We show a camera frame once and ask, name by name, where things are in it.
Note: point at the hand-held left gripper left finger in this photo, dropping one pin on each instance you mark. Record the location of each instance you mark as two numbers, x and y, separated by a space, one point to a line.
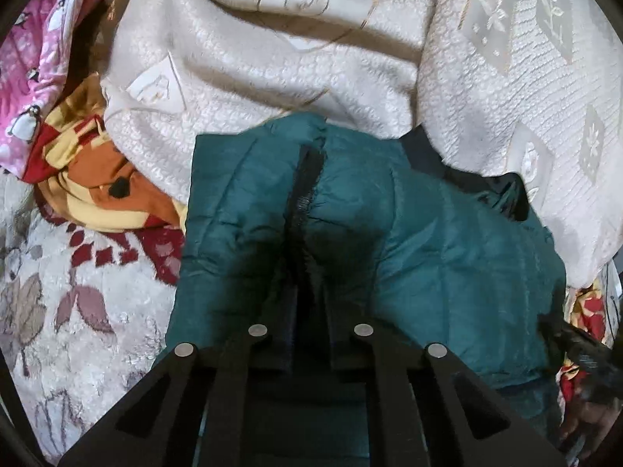
291 335

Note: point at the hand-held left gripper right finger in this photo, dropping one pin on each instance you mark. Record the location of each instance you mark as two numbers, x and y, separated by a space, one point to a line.
340 345

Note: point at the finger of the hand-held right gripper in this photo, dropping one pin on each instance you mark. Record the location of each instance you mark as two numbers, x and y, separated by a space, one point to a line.
557 333

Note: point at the green puffer jacket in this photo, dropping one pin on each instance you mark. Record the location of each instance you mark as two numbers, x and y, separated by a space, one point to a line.
438 253

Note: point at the person's right hand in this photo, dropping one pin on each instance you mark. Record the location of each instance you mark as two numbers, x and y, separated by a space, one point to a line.
586 423

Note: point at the floral leaf print bedsheet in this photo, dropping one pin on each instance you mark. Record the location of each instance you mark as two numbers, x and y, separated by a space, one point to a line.
73 350

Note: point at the cream embossed blanket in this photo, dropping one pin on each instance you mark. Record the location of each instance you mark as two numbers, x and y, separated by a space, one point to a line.
292 58

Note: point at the pink penguin print cloth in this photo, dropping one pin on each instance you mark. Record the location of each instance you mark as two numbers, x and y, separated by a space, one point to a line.
29 82

